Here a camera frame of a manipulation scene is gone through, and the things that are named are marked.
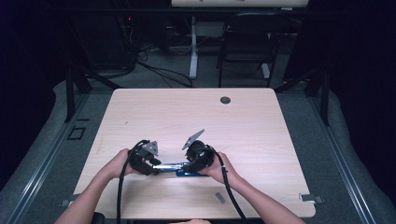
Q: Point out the person's knee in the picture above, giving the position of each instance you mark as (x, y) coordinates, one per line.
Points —
(190, 221)

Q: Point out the person's left hand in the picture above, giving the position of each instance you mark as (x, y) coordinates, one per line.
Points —
(120, 165)

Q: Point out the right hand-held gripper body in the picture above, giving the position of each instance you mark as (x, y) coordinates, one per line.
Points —
(199, 154)

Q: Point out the dark round table grommet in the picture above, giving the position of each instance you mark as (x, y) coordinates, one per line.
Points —
(225, 100)

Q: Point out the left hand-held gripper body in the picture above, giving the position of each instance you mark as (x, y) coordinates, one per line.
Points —
(143, 155)

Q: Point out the white desk leg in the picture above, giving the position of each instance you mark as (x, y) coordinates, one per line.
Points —
(193, 49)

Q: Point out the grey metal table bracket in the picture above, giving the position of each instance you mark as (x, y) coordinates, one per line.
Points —
(309, 198)
(64, 202)

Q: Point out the black metal stand frame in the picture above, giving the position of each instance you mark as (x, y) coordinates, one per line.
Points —
(325, 96)
(70, 93)

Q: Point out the person's right hand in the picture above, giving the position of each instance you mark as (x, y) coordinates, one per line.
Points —
(219, 169)

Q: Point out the black folding chair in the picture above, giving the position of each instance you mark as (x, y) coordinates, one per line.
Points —
(249, 40)

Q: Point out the white desk foot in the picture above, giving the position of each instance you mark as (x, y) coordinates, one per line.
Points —
(265, 71)

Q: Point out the blue stapler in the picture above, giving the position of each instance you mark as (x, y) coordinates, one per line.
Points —
(174, 167)

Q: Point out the dark equipment with red light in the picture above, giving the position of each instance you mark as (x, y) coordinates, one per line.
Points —
(126, 37)

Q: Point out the grey metal floor rail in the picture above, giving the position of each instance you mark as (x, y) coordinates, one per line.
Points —
(342, 168)
(40, 168)

